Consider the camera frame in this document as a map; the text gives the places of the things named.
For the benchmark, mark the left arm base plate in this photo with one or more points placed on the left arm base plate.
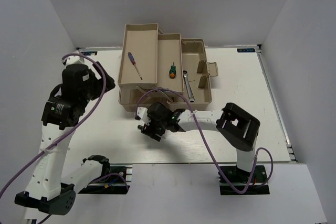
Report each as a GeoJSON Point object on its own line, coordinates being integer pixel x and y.
{"type": "Point", "coordinates": [112, 185]}

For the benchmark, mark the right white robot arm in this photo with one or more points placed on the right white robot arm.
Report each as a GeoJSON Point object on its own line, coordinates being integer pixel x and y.
{"type": "Point", "coordinates": [236, 125]}

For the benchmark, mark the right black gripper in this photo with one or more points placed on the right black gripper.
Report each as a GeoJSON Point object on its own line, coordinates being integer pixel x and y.
{"type": "Point", "coordinates": [148, 130]}

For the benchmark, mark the beige plastic toolbox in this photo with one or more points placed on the beige plastic toolbox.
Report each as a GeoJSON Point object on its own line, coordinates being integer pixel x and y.
{"type": "Point", "coordinates": [154, 52]}

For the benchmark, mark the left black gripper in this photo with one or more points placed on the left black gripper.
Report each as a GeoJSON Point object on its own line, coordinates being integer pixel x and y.
{"type": "Point", "coordinates": [99, 82]}

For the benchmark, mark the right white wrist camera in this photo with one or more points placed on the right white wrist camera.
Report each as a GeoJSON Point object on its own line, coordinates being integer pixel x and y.
{"type": "Point", "coordinates": [141, 114]}

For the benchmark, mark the short silver wrench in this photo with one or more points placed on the short silver wrench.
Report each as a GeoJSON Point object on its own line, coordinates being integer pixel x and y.
{"type": "Point", "coordinates": [188, 87]}

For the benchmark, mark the blue handled screwdriver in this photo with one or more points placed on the blue handled screwdriver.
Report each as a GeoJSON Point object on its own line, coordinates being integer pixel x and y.
{"type": "Point", "coordinates": [132, 60]}

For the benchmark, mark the green orange stubby screwdriver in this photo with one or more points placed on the green orange stubby screwdriver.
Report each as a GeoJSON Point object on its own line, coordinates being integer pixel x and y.
{"type": "Point", "coordinates": [172, 71]}

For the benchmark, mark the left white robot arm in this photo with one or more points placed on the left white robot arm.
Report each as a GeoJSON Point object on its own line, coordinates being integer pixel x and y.
{"type": "Point", "coordinates": [48, 191]}

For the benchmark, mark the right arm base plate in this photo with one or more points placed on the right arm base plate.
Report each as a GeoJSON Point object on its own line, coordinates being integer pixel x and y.
{"type": "Point", "coordinates": [239, 178]}

